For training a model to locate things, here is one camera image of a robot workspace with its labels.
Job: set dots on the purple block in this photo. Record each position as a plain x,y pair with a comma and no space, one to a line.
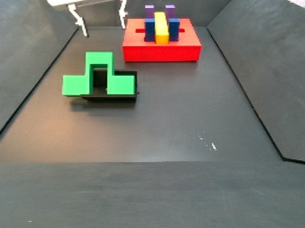
171,11
151,10

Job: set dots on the purple block left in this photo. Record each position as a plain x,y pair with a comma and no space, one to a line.
151,10

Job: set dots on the black angle bracket fixture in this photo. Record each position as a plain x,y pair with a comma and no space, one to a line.
117,87

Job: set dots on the purple block right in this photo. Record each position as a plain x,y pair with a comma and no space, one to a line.
171,11

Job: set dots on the blue block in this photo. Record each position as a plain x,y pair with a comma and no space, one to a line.
173,29
151,30

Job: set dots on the green stepped block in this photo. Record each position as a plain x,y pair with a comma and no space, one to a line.
80,84

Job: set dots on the silver gripper plate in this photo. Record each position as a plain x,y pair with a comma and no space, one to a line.
73,3

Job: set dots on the yellow long block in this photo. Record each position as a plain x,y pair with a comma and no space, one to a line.
161,28

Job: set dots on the red base board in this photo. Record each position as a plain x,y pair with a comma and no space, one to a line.
141,51

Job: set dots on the blue block left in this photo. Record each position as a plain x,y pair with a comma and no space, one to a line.
151,30

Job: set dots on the blue block right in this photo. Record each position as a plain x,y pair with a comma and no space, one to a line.
173,29

